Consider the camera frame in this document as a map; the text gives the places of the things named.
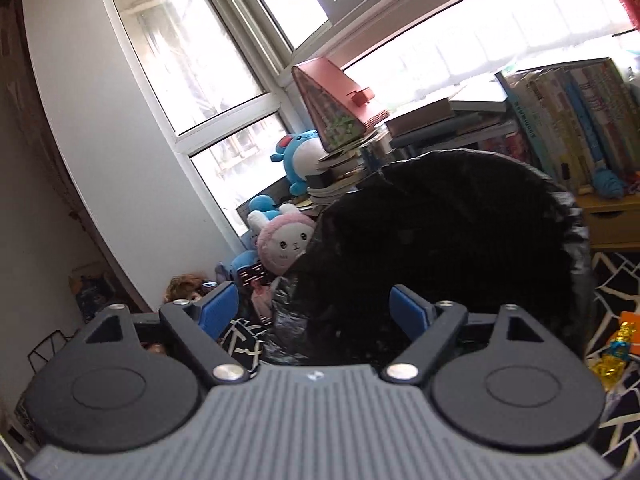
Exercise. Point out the small blue plush toy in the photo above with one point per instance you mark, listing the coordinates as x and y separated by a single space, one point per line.
262 205

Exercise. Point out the black trash bag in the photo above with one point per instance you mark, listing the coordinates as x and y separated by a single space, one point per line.
450 235

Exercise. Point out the pile of worn books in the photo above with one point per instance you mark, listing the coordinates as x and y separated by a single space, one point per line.
335 185

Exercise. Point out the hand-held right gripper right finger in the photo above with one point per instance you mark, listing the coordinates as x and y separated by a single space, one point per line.
407 307

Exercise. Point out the dark printed card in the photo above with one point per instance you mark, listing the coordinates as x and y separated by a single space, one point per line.
250 275

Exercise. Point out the black cream patterned cloth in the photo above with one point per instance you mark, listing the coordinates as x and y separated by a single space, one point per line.
620 280

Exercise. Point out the row of tall colourful paperbacks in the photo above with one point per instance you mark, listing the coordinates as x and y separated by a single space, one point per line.
575 120

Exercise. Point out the gold foil candy wrapper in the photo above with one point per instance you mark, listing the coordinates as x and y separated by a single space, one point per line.
615 360

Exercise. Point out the stack of flat lying books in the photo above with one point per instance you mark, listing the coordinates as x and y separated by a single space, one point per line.
440 125

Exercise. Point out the blue white plush toy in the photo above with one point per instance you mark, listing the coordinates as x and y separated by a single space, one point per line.
300 155

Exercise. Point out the white framed window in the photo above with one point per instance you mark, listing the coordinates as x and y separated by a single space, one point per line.
190 60

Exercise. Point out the wooden desktop shelf with drawers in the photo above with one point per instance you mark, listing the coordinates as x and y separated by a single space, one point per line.
615 220

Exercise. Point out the pink bunny plush toy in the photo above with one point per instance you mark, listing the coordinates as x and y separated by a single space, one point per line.
285 245

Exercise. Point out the blue yarn ball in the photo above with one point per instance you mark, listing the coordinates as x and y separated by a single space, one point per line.
607 182

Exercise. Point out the red triangular display box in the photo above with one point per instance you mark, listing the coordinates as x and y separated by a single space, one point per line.
325 110

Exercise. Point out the brown haired doll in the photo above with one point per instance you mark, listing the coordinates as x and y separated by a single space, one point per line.
182 285

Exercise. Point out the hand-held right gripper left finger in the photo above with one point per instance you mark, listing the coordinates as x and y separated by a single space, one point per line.
217 310

